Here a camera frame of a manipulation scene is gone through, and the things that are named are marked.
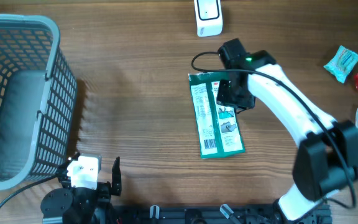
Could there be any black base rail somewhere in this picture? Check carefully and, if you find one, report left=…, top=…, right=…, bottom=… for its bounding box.
left=110, top=203, right=334, bottom=224

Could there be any green 3M package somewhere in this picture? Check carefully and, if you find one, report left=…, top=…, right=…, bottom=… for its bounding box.
left=188, top=73, right=246, bottom=159

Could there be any light green wipes pack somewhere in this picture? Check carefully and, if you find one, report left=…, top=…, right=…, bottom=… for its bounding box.
left=324, top=45, right=358, bottom=84

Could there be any grey plastic shopping basket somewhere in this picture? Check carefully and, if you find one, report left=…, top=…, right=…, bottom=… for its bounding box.
left=0, top=14, right=78, bottom=190

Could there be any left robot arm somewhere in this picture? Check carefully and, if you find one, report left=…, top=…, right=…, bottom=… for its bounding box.
left=40, top=153, right=122, bottom=224

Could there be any white barcode scanner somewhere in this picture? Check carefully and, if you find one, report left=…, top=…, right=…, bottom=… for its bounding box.
left=194, top=0, right=223, bottom=37

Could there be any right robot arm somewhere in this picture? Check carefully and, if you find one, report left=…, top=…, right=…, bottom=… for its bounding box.
left=217, top=47, right=358, bottom=223

